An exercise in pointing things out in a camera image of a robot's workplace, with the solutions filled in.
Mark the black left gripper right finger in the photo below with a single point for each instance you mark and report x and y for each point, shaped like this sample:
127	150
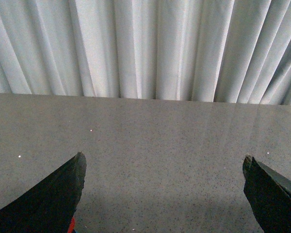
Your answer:
269	195

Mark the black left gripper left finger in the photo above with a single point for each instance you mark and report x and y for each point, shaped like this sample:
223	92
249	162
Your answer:
50	205

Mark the white pleated curtain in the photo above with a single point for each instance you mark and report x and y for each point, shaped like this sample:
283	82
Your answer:
236	51

